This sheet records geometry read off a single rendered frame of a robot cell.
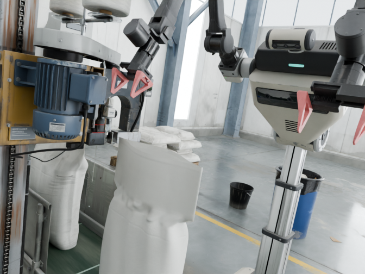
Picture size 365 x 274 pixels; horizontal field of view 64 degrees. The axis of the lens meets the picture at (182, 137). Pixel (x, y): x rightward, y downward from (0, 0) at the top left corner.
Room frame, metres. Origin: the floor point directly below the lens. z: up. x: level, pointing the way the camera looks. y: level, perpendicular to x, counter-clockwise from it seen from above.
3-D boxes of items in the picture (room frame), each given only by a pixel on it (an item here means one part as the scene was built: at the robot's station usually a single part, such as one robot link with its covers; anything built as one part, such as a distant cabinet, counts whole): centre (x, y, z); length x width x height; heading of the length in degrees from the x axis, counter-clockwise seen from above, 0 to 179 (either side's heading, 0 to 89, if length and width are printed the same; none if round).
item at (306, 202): (2.99, -1.25, 0.32); 0.51 x 0.48 x 0.65; 141
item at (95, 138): (1.26, 0.38, 1.04); 0.08 x 0.06 x 0.05; 141
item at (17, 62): (1.00, 0.51, 1.27); 0.12 x 0.09 x 0.09; 141
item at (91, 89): (0.95, 0.32, 1.25); 0.10 x 0.08 x 0.12; 166
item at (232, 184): (3.47, -0.81, 0.13); 0.30 x 0.30 x 0.26
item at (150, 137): (4.23, 0.35, 0.56); 0.66 x 0.42 x 0.15; 141
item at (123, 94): (1.43, 0.41, 1.21); 0.30 x 0.25 x 0.30; 51
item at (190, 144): (4.71, 0.00, 0.44); 0.68 x 0.44 x 0.15; 141
